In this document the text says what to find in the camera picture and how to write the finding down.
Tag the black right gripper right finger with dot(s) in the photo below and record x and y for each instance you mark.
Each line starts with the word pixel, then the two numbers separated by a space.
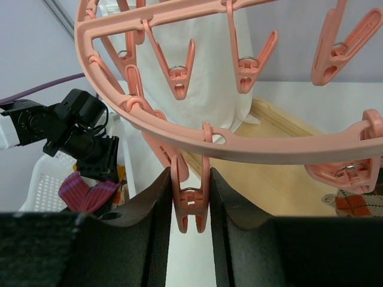
pixel 254 248

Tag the white camisole top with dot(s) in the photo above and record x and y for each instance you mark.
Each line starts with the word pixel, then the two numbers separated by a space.
pixel 212 95

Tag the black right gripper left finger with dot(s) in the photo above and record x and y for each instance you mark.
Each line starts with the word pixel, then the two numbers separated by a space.
pixel 127 246

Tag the wooden clothes rack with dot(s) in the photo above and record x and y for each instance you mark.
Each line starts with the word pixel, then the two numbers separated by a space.
pixel 287 167

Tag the beige argyle sock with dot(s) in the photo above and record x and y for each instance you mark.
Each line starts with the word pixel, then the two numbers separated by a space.
pixel 348 204
pixel 122 192

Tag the white plastic basket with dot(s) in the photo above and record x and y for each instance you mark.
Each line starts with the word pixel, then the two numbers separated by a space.
pixel 49 172

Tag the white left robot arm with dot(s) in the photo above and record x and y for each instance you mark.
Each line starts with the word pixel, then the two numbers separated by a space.
pixel 25 119

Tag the pink round clip hanger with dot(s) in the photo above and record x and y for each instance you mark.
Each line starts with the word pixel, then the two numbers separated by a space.
pixel 173 70

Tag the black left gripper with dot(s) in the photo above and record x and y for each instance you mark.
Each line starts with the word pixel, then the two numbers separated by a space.
pixel 77 127

